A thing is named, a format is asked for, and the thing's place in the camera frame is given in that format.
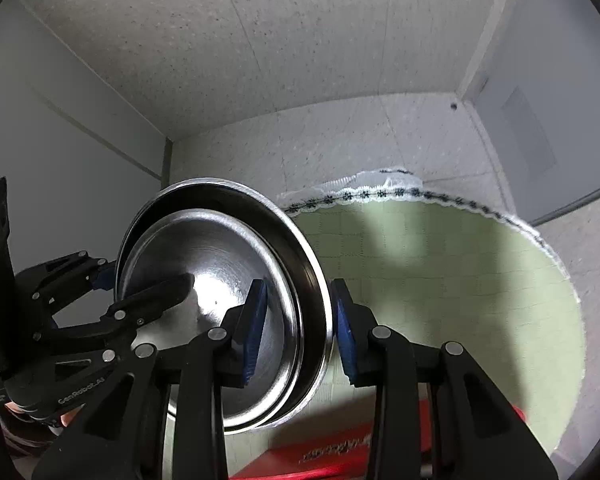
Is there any large steel mixing bowl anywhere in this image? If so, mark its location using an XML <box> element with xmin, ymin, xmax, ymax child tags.
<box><xmin>114</xmin><ymin>178</ymin><xmax>334</xmax><ymax>434</ymax></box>

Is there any person's left hand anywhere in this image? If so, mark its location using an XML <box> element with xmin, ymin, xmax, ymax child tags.
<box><xmin>0</xmin><ymin>402</ymin><xmax>82</xmax><ymax>457</ymax></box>

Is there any red plastic basin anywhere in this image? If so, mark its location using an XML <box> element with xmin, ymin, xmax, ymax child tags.
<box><xmin>226</xmin><ymin>401</ymin><xmax>529</xmax><ymax>480</ymax></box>

